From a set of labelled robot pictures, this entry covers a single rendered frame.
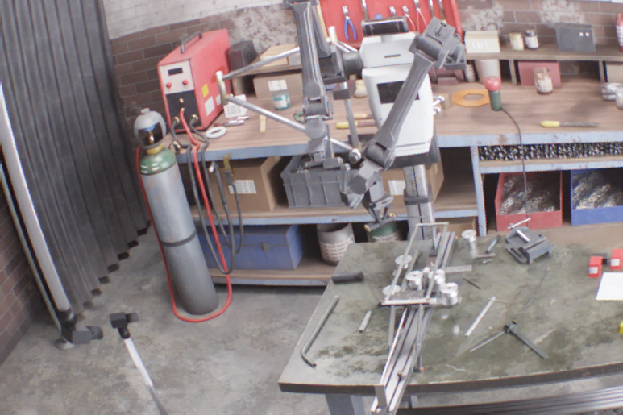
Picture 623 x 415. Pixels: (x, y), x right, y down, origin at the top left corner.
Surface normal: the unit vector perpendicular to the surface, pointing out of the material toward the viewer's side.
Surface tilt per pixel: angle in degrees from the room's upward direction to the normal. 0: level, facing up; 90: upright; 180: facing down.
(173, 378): 0
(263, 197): 91
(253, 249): 90
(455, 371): 0
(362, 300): 0
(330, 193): 90
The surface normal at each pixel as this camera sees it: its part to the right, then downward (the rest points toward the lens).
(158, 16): -0.27, 0.46
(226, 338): -0.19, -0.89
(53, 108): 0.38, 0.34
